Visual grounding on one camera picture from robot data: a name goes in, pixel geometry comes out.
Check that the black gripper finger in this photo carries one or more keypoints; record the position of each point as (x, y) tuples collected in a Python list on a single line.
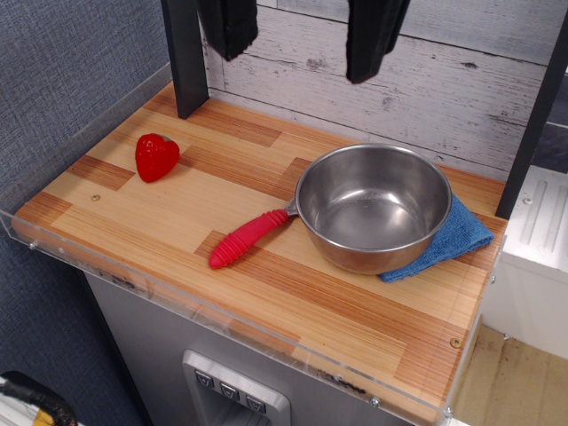
[(373, 28), (230, 26)]

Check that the red plastic toy strawberry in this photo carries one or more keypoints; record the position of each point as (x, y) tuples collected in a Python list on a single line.
[(155, 156)]

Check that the blue folded cloth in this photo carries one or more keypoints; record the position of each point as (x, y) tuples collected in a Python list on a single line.
[(461, 233)]

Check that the clear acrylic table guard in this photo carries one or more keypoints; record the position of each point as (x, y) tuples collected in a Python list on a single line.
[(241, 155)]

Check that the white ribbed appliance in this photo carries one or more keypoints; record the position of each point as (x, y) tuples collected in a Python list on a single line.
[(527, 295)]

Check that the grey toy fridge cabinet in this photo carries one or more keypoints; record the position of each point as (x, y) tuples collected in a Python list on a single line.
[(153, 339)]

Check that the silver dispenser button panel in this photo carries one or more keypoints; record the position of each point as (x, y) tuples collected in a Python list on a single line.
[(223, 396)]

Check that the dark left shelf post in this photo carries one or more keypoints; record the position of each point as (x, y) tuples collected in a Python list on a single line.
[(187, 66)]

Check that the dark shelf post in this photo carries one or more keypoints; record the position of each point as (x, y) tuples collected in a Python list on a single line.
[(542, 106), (187, 66)]

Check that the stainless pot with red handle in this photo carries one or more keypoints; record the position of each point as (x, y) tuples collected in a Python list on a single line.
[(367, 208)]

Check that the dark right shelf post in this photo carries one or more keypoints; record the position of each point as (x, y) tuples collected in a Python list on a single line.
[(542, 106)]

